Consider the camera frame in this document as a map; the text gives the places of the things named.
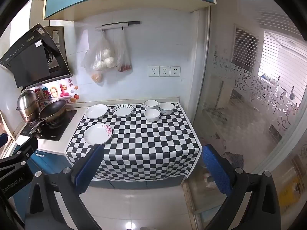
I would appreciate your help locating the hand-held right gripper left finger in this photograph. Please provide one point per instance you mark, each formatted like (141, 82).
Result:
(88, 169)

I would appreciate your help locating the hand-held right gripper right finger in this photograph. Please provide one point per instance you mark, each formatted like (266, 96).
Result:
(215, 170)

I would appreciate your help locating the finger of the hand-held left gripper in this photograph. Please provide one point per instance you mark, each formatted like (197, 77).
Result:
(27, 147)
(2, 140)

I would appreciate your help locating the plain white bowl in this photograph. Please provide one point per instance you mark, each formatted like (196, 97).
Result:
(152, 115)

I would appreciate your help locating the pink floral white plate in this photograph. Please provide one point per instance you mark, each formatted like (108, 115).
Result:
(97, 134)

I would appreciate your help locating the steel steamer pot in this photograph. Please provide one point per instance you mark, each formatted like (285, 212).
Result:
(27, 105)

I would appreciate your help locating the black gas stove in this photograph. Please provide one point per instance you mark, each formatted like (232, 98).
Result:
(64, 127)

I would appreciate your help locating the dark frying pan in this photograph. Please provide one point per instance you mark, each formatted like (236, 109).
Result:
(52, 110)

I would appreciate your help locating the patterned glass sliding door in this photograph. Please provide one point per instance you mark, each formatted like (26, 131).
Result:
(239, 124)

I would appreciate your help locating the plain white plate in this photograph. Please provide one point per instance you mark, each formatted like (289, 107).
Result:
(96, 111)

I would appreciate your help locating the black white checkered tablecloth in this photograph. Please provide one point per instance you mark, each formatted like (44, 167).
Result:
(148, 146)

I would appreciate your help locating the striped rim white plate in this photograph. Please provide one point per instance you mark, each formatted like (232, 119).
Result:
(123, 110)

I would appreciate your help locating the blue patterned white bowl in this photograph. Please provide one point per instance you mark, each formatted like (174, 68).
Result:
(166, 109)

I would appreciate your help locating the black range hood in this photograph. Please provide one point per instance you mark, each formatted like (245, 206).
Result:
(28, 60)

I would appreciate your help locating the clear bag orange contents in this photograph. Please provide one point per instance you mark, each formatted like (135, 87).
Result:
(97, 77)

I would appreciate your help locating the clear bag red contents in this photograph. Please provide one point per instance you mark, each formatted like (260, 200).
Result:
(123, 62)

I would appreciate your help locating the clear bag white contents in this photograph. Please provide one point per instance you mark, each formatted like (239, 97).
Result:
(103, 55)

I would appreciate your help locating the dark louvred window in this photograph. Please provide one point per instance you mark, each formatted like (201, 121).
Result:
(244, 48)

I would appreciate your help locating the white window blind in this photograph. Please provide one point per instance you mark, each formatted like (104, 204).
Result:
(285, 57)

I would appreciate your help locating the colourful wall stickers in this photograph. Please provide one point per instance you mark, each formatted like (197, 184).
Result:
(62, 91)

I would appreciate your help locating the white wall socket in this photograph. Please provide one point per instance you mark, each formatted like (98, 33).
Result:
(165, 71)
(175, 71)
(153, 71)

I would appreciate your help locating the wall hook rail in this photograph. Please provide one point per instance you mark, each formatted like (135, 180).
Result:
(115, 25)

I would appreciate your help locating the blue wall cabinet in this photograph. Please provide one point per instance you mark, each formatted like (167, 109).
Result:
(72, 2)

